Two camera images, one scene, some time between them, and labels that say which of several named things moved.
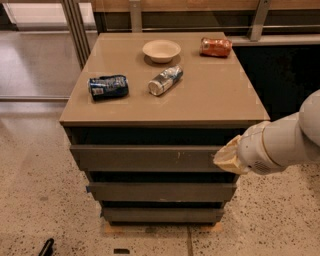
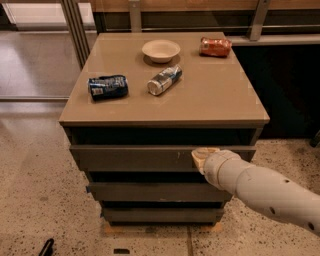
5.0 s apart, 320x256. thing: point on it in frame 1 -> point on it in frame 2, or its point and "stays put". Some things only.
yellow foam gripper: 254,150 -> 213,166
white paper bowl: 161,51 stays put
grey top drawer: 144,158 stays put
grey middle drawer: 161,191 stays put
